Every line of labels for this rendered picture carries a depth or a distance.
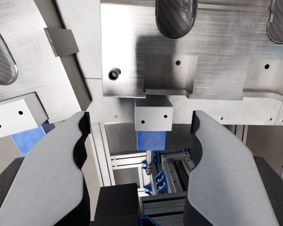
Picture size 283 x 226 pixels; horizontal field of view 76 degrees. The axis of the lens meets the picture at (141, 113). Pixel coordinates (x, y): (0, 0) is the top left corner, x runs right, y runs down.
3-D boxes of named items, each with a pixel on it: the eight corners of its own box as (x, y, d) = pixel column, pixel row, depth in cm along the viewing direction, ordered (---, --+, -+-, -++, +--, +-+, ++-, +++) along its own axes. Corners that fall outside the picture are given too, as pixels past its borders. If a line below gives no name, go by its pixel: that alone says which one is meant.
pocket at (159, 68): (182, 91, 23) (191, 99, 20) (140, 89, 23) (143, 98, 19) (187, 53, 22) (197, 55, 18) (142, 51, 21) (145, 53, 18)
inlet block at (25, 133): (81, 164, 29) (71, 189, 24) (51, 171, 29) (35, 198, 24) (45, 87, 24) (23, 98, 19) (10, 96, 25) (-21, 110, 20)
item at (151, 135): (161, 163, 33) (166, 185, 28) (133, 164, 33) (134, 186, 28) (166, 95, 29) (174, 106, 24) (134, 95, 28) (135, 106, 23)
